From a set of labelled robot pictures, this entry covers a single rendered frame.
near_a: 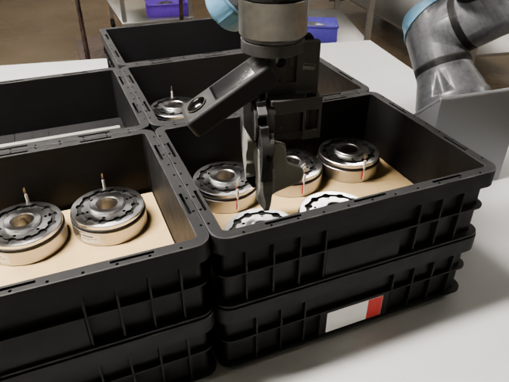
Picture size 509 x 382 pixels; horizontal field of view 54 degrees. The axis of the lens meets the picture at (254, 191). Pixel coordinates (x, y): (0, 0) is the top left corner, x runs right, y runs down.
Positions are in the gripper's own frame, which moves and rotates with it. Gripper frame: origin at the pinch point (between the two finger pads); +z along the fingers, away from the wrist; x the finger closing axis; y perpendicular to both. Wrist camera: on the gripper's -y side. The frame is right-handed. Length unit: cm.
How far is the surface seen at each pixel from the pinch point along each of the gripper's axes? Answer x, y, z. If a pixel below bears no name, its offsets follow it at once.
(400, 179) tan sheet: 7.8, 27.3, 7.5
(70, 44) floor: 396, -51, 91
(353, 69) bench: 92, 60, 21
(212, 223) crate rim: -9.0, -7.4, -2.6
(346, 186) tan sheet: 8.3, 17.8, 7.5
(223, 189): 7.8, -2.6, 4.3
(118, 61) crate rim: 50, -15, -3
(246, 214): 1.2, -0.8, 4.6
